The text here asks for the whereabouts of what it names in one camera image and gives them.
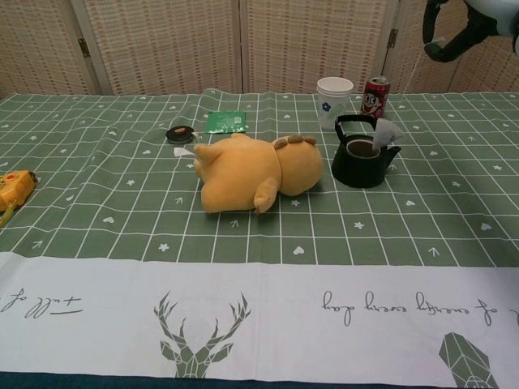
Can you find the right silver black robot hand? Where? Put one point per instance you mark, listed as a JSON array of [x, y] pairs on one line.
[[498, 16]]

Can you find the black teapot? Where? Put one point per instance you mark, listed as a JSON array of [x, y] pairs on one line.
[[357, 172]]

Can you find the green packet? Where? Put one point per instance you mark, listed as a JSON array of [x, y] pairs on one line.
[[227, 122]]

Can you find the small black round disc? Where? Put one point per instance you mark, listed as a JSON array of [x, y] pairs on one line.
[[178, 134]]

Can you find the red drink can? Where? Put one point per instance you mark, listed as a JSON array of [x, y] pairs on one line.
[[375, 101]]

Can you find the white paper cup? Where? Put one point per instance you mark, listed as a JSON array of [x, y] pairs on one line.
[[333, 107]]

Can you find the yellow plush toy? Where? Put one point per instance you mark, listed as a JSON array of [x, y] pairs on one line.
[[243, 174]]

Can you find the woven folding screen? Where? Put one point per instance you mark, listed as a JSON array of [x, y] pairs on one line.
[[162, 40]]

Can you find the green checked tablecloth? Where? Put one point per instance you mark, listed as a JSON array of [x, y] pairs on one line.
[[121, 202]]

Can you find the yellow tape measure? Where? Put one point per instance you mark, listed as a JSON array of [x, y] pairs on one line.
[[16, 184]]

